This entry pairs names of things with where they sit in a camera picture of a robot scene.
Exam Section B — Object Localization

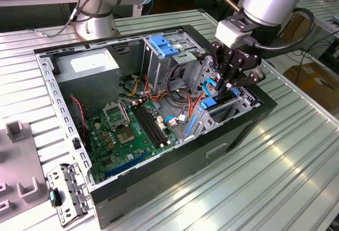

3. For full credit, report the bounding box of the black latch with teal button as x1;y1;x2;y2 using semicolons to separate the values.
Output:
49;187;64;208

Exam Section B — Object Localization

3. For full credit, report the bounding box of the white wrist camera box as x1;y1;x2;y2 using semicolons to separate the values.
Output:
215;20;255;48

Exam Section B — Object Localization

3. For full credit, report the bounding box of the black open PC case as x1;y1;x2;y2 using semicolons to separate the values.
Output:
33;24;278;230

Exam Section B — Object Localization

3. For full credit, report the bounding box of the slatted metal side table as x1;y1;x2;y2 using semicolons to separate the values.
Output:
275;0;339;54

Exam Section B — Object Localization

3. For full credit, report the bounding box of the thin red fan wire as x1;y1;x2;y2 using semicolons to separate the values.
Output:
69;95;88;139

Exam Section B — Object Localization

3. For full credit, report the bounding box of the green motherboard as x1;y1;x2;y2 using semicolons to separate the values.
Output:
84;100;181;184

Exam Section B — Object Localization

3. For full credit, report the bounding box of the brown cardboard box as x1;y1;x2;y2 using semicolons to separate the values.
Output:
283;61;339;110

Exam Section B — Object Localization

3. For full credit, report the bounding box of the blue expansion slot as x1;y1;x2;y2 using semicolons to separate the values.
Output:
105;150;149;179

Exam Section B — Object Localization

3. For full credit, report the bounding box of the orange power wire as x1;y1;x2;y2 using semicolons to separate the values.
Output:
189;73;223;115

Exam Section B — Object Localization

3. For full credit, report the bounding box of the blue data wire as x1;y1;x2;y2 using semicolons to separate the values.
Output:
203;77;222;98

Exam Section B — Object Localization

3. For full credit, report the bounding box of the grey power supply unit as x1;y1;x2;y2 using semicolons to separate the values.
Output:
54;48;120;112

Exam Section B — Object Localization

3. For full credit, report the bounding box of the grey parts rack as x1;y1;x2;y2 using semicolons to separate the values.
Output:
0;119;52;217

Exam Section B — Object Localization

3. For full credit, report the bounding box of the CPU socket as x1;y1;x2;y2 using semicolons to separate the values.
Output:
115;127;136;145

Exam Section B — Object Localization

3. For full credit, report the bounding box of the grey optical drive cage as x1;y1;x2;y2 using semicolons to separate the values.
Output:
141;31;207;94

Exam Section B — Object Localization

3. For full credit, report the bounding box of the blue drive cage latch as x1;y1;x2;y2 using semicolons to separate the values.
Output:
149;35;180;58

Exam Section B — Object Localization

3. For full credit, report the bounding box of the black cable with metal plug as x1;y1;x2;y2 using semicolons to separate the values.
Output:
29;0;112;39

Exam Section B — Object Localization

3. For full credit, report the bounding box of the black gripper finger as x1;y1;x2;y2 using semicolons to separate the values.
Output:
224;57;266;94
211;41;234;99

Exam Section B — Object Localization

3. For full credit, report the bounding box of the grey metal slot bracket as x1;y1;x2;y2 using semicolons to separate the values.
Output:
46;162;92;228

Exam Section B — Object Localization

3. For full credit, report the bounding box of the metal socket cover frame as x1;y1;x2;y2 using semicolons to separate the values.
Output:
102;101;130;129

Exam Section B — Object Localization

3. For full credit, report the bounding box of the hard disk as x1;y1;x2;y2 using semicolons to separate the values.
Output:
185;88;240;138

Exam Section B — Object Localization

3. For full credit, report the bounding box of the orange black wire bundle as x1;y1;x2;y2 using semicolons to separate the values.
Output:
118;73;195;115

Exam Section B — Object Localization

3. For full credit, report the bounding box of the black case fan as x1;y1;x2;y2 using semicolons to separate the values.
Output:
66;95;92;154

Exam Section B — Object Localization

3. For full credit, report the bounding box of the black RAM slot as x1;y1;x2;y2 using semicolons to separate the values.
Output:
131;105;158;148
138;103;166;146
135;104;162;147
142;103;170;144

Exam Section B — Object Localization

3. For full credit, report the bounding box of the grey metal disk bay cage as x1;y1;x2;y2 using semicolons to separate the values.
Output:
185;55;262;140

